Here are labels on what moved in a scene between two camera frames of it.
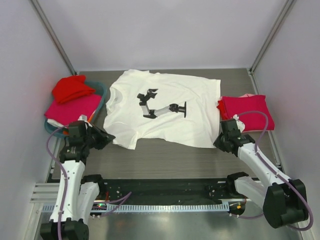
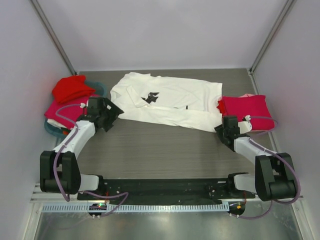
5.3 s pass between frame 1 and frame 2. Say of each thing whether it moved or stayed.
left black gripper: moved
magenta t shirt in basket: stayed
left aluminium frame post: stayed
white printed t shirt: moved
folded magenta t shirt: stayed
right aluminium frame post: stayed
